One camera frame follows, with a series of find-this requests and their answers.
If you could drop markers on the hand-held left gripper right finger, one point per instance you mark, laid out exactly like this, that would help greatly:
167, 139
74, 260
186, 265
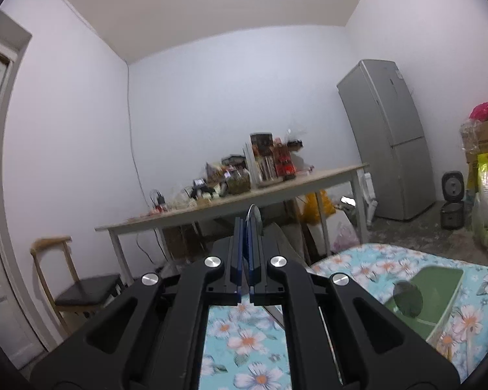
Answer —
250, 254

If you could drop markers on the black rice cooker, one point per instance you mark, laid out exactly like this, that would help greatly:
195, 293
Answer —
453, 211

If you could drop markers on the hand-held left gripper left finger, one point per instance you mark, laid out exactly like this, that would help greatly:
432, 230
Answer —
238, 261

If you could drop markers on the silver refrigerator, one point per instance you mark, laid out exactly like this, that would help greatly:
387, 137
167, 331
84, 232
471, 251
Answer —
390, 142

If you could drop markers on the floral blue blanket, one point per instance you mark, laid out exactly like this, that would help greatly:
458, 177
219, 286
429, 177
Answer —
244, 343

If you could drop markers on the glass jar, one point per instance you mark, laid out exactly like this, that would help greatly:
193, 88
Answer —
238, 182

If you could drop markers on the red snack package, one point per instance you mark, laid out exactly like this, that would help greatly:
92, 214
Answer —
284, 161

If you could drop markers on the green perforated utensil holder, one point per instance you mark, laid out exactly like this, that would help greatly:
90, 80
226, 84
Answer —
435, 292

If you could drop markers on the clear plastic container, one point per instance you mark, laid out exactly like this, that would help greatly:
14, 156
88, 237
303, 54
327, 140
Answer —
264, 170

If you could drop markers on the dark printed box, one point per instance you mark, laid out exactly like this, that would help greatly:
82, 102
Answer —
262, 143

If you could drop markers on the long wooden table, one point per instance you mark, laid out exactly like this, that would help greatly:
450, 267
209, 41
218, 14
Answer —
268, 197

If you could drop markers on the wooden chair with dark seat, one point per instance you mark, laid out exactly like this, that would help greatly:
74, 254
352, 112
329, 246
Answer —
85, 288

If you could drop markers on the pale pink plastic bag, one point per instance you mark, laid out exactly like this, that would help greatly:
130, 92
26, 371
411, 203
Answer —
345, 237

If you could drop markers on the yellow plastic bag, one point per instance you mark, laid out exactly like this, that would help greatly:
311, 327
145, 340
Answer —
319, 207

